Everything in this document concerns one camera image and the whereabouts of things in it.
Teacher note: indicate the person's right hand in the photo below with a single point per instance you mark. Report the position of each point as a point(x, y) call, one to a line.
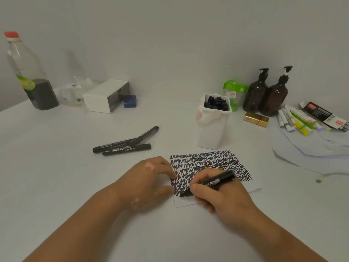
point(231, 204)

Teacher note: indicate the person's left hand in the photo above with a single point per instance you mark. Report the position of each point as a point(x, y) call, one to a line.
point(141, 185)

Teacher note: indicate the white paper with black scribbles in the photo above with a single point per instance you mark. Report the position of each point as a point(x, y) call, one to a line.
point(253, 186)

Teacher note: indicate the thin black marker pen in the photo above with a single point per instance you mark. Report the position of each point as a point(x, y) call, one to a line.
point(98, 149)

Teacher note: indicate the bundle of black markers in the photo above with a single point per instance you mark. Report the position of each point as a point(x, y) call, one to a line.
point(216, 103)

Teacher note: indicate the person's left forearm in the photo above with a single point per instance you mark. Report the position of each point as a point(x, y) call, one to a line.
point(73, 234)

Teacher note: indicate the small blue box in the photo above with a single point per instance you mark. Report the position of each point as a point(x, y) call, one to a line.
point(129, 101)

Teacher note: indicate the small gold box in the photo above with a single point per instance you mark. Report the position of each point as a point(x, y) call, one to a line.
point(255, 119)

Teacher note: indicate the white box with grey front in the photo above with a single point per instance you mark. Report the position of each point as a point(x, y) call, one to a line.
point(95, 102)

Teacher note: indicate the pile of loose white sheets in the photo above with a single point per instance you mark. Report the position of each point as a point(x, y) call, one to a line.
point(313, 150)

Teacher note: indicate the bunch of pastel highlighter pens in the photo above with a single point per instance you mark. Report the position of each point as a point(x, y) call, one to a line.
point(300, 125)

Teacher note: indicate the brown pump bottle white neck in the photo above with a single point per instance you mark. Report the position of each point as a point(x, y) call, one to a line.
point(274, 99)

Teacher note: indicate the clear jar with green lid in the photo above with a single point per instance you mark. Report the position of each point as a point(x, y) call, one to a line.
point(234, 85)

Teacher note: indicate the black and red cardboard box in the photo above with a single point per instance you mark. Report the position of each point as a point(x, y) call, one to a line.
point(321, 113)

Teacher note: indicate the clear bottle with dark liquid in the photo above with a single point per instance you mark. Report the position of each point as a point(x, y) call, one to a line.
point(43, 98)

